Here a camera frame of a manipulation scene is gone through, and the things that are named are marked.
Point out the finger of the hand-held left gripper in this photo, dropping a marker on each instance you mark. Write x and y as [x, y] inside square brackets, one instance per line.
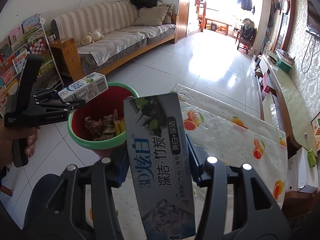
[62, 104]
[47, 93]

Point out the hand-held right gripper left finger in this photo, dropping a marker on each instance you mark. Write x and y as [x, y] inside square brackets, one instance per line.
[122, 170]

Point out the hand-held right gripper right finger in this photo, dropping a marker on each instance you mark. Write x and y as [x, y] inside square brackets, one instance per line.
[193, 155]

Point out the red basket with green rim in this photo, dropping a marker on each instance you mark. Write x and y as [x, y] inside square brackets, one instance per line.
[82, 115]

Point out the blue white milk carton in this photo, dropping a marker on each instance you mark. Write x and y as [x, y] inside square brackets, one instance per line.
[85, 87]

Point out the grey toothpaste box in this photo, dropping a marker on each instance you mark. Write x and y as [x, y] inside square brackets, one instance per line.
[160, 160]

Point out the brown paper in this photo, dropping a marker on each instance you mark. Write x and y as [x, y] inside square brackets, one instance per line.
[93, 126]

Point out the yellow cardboard box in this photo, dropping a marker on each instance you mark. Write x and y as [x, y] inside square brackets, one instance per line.
[119, 127]

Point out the person's left hand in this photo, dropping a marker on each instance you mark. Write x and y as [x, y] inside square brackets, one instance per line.
[32, 140]

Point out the fruit print table cover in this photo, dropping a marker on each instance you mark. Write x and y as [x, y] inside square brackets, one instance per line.
[225, 140]

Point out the white rack of children's books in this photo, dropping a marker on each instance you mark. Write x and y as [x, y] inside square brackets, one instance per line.
[22, 45]

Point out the yellow plush toy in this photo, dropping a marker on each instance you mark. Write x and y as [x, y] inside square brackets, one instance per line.
[87, 40]

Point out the white plush toy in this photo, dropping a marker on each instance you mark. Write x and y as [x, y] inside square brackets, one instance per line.
[96, 35]

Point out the person's left leg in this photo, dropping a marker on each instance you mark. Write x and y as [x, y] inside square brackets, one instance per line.
[50, 200]

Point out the wooden sofa with striped cover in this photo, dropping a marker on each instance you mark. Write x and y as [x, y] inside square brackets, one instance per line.
[112, 37]

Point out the glass-topped television cabinet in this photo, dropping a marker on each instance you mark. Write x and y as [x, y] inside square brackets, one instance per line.
[287, 100]

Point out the white cardboard box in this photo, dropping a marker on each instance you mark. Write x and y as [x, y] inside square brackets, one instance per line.
[301, 175]

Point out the small green packet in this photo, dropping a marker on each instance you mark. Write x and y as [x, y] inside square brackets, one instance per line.
[311, 158]

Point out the beige cushion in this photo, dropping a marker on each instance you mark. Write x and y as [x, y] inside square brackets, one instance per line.
[151, 16]

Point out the framed star checkers board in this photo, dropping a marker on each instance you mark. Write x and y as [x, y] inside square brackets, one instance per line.
[316, 125]

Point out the wooden chair with clothes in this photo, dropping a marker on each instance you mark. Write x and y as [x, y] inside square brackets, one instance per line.
[247, 37]

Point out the long wooden bench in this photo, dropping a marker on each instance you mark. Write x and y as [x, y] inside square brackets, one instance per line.
[217, 26]

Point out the patterned cushion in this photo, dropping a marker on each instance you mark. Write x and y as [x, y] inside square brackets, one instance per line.
[169, 10]

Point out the wooden staircase railing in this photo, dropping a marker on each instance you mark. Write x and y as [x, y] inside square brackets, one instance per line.
[197, 0]

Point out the hanging dark coat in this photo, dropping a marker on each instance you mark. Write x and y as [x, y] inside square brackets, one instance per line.
[245, 0]

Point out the round wall clock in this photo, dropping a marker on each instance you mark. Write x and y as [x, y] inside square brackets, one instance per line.
[285, 5]

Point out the black wall television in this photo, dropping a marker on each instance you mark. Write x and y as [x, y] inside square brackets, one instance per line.
[314, 17]

